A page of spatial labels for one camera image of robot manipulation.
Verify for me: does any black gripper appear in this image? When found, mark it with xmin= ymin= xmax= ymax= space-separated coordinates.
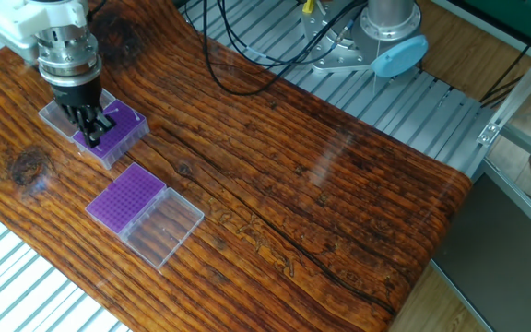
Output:
xmin=51 ymin=77 xmax=121 ymax=149

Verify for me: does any purple pipette tip holder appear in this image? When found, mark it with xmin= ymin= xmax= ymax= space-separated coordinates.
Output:
xmin=85 ymin=162 xmax=206 ymax=270
xmin=39 ymin=88 xmax=150 ymax=170

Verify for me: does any silver ribbed wrist flange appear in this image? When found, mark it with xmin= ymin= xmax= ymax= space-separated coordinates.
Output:
xmin=33 ymin=26 xmax=102 ymax=89

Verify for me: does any white wrist adapter housing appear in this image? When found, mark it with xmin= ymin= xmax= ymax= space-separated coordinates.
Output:
xmin=0 ymin=0 xmax=91 ymax=49

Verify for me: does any glossy wood grain mat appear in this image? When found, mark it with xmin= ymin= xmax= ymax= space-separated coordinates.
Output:
xmin=0 ymin=0 xmax=474 ymax=332

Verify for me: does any silver robot mounting plate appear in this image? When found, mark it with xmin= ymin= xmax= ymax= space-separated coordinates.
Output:
xmin=298 ymin=0 xmax=403 ymax=73

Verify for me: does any light blue plastic piece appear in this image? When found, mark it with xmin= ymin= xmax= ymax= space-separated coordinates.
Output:
xmin=372 ymin=37 xmax=431 ymax=80

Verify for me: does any green board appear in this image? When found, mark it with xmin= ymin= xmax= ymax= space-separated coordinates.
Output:
xmin=436 ymin=0 xmax=531 ymax=52

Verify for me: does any black cable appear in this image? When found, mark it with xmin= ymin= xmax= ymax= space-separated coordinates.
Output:
xmin=201 ymin=0 xmax=377 ymax=96
xmin=219 ymin=0 xmax=368 ymax=67

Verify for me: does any silver corner bracket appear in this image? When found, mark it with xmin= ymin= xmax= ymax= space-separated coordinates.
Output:
xmin=478 ymin=120 xmax=502 ymax=148

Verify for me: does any aluminium frame profile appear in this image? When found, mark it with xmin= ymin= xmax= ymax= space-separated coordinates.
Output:
xmin=476 ymin=46 xmax=531 ymax=153

